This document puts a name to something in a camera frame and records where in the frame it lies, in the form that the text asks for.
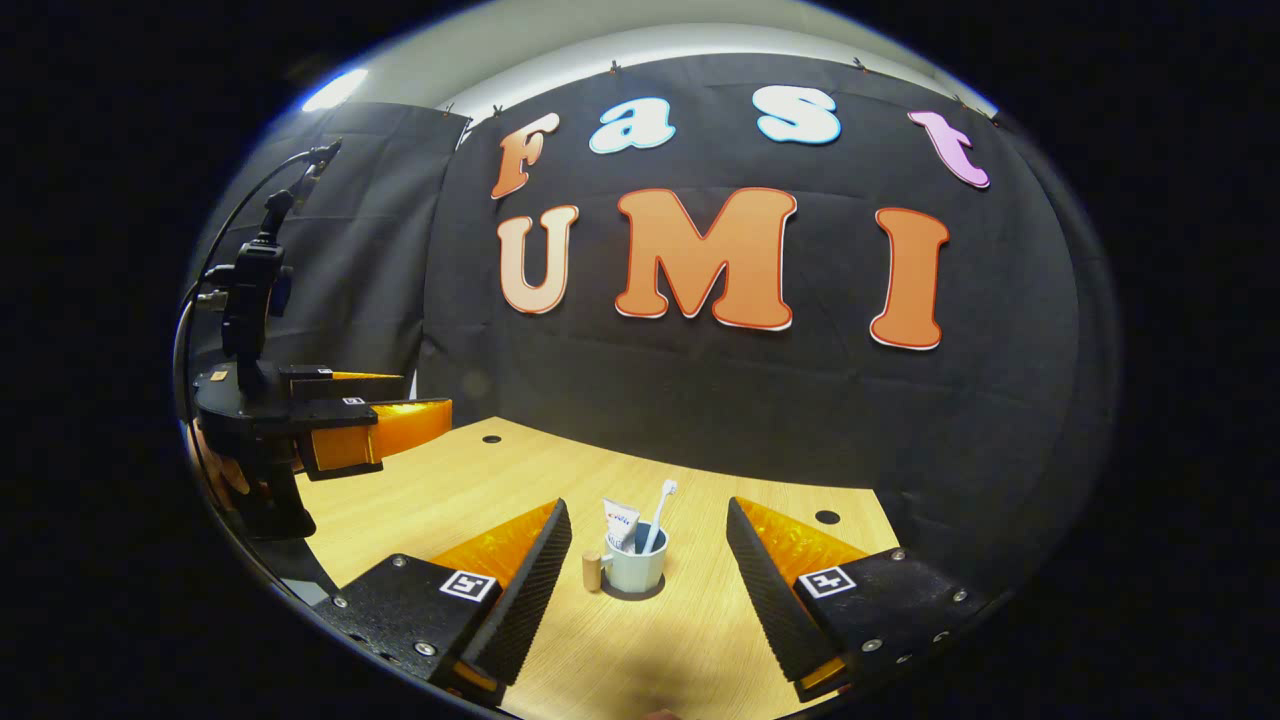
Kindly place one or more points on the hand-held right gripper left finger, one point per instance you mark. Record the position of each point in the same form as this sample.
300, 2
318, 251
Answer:
525, 600

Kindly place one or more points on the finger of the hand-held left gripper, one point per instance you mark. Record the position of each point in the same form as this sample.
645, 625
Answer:
400, 425
345, 385

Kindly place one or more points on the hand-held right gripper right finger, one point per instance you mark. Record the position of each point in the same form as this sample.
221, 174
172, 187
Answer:
775, 600

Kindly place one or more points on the dark round coaster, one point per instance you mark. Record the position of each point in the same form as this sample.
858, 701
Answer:
632, 597

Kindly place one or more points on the white toothpaste tube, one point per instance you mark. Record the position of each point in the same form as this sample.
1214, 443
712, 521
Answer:
620, 522

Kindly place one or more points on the light blue toothbrush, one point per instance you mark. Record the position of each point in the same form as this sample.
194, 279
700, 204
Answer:
662, 505

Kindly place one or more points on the wooden desktop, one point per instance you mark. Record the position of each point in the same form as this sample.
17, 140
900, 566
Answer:
450, 490

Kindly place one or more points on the black side cloth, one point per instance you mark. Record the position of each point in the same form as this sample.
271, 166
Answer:
370, 230

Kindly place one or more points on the black backdrop cloth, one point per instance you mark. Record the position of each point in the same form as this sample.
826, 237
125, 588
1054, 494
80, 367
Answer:
700, 400

